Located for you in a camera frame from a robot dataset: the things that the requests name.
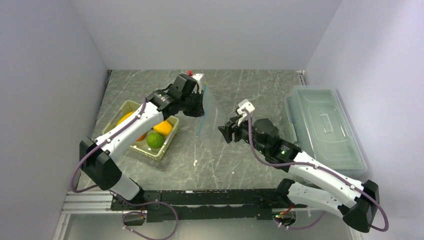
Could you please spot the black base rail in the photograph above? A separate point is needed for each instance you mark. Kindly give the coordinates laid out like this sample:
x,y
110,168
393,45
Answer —
x,y
259,204

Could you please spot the clear zip bag blue zipper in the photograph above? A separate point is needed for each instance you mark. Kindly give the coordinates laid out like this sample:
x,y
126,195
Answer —
x,y
207,126

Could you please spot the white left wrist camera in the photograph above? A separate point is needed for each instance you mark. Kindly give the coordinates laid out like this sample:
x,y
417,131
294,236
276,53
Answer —
x,y
197,76

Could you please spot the clear plastic lidded container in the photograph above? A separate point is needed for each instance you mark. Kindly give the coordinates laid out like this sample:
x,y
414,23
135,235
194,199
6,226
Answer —
x,y
315,121

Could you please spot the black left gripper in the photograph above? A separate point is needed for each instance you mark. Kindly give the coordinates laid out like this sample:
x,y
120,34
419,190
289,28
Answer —
x,y
199,111

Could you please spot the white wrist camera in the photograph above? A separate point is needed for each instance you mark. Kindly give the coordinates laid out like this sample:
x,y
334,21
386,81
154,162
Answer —
x,y
243,106
197,76

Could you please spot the yellow banana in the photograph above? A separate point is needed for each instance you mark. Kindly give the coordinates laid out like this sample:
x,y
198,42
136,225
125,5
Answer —
x,y
123,118

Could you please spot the pale yellow plastic basket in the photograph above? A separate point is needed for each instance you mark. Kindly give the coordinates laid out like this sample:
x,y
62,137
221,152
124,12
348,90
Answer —
x,y
142,147

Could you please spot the orange tangerine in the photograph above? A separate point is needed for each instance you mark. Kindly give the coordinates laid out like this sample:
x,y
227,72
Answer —
x,y
141,138

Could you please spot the aluminium frame rail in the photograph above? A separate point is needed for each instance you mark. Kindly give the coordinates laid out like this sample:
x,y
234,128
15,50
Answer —
x,y
89,202

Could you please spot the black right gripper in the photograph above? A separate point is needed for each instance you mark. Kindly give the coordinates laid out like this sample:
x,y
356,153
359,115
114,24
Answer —
x,y
228,131

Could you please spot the yellow bell pepper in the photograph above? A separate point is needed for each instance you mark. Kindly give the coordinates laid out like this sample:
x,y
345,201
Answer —
x,y
164,128

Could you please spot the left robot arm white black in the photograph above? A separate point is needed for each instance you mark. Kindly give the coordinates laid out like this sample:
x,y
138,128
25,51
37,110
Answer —
x,y
98,157

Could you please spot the green bumpy fruit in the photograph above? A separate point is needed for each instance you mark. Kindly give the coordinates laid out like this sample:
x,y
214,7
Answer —
x,y
155,140

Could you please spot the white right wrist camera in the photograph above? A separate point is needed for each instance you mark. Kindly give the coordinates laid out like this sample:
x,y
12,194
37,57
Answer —
x,y
243,106

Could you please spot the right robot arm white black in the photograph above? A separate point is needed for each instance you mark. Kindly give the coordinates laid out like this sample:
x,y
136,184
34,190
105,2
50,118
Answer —
x,y
356,203

